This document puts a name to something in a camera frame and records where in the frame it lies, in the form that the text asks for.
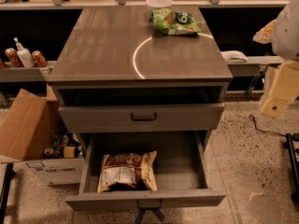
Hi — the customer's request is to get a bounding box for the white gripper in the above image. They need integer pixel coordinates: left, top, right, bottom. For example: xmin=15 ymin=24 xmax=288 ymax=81
xmin=253 ymin=20 xmax=299 ymax=118

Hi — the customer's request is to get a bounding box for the brown chip bag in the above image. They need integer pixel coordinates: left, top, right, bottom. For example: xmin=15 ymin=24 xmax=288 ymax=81
xmin=97 ymin=150 xmax=157 ymax=192

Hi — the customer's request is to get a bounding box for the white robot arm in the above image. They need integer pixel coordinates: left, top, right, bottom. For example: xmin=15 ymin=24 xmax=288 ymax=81
xmin=253 ymin=0 xmax=299 ymax=118

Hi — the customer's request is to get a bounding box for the grey closed top drawer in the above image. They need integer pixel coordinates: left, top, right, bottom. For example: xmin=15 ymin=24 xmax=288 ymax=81
xmin=59 ymin=103 xmax=224 ymax=133

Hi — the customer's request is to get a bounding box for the green chip bag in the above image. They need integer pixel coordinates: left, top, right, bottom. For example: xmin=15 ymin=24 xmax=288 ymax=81
xmin=151 ymin=7 xmax=201 ymax=35

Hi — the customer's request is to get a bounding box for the grey open middle drawer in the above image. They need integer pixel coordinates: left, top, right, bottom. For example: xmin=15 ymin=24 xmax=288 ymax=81
xmin=65 ymin=131 xmax=225 ymax=211

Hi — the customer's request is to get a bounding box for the grey drawer cabinet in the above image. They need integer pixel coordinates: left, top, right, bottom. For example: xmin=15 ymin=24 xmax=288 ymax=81
xmin=47 ymin=4 xmax=234 ymax=138

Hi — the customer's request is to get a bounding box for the white folded cloth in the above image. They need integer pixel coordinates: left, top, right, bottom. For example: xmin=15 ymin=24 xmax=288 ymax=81
xmin=221 ymin=50 xmax=248 ymax=63

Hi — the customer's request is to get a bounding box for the black stand base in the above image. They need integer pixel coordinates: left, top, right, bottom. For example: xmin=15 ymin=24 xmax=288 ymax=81
xmin=285 ymin=133 xmax=299 ymax=203

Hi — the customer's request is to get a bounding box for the red soda can right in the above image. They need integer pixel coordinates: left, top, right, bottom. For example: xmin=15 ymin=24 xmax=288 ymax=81
xmin=32 ymin=50 xmax=48 ymax=67

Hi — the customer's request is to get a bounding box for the red soda can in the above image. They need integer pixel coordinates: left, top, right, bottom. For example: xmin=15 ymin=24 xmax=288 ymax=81
xmin=5 ymin=48 xmax=22 ymax=67
xmin=32 ymin=50 xmax=48 ymax=67

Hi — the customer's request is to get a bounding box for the white pump bottle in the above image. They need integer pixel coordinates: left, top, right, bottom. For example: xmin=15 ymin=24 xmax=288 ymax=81
xmin=14 ymin=37 xmax=35 ymax=68

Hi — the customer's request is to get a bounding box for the brown cardboard box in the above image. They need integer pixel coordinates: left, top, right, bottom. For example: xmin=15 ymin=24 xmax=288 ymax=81
xmin=0 ymin=89 xmax=83 ymax=186

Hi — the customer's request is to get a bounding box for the red soda can left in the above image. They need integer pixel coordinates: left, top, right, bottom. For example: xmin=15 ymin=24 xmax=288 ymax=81
xmin=5 ymin=48 xmax=22 ymax=67

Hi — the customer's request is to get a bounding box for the black floor cable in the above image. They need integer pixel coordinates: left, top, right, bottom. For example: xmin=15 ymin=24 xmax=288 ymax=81
xmin=249 ymin=113 xmax=287 ymax=138

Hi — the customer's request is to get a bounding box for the black drawer handle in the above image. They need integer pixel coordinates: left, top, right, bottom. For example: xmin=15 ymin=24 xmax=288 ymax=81
xmin=130 ymin=113 xmax=158 ymax=122

